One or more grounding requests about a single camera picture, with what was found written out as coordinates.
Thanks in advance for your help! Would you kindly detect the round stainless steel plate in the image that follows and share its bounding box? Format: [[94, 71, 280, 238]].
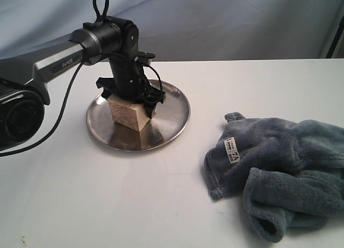
[[86, 82, 191, 151]]

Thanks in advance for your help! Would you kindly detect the black stand pole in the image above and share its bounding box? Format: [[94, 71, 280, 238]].
[[325, 17, 344, 59]]

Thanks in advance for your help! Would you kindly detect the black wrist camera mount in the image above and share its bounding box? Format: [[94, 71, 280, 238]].
[[134, 51, 156, 65]]

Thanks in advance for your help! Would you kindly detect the light wooden block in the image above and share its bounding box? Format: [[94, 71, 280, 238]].
[[107, 94, 151, 132]]

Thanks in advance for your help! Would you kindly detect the grey-blue fleece towel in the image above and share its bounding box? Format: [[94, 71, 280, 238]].
[[203, 112, 343, 243]]

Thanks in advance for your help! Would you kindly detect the blue-grey backdrop curtain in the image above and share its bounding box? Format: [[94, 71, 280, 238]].
[[1, 0, 343, 61]]

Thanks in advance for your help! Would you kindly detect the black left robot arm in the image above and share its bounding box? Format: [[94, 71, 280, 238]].
[[1, 16, 166, 157]]

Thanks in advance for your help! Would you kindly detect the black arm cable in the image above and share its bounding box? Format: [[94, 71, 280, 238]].
[[0, 0, 164, 158]]

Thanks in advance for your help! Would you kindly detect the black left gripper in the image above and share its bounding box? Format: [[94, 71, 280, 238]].
[[96, 53, 165, 118]]

